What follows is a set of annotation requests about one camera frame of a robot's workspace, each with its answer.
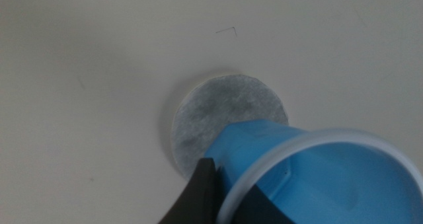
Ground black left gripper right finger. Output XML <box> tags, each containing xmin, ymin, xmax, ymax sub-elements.
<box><xmin>230</xmin><ymin>184</ymin><xmax>295</xmax><ymax>224</ymax></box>

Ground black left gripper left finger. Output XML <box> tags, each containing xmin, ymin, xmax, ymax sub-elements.
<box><xmin>158</xmin><ymin>157</ymin><xmax>233</xmax><ymax>224</ymax></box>

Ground blue plastic cup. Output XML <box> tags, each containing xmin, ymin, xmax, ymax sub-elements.
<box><xmin>204</xmin><ymin>118</ymin><xmax>423</xmax><ymax>224</ymax></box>

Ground round grey cup mat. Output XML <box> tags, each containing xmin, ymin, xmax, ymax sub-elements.
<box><xmin>170</xmin><ymin>73</ymin><xmax>289</xmax><ymax>180</ymax></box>

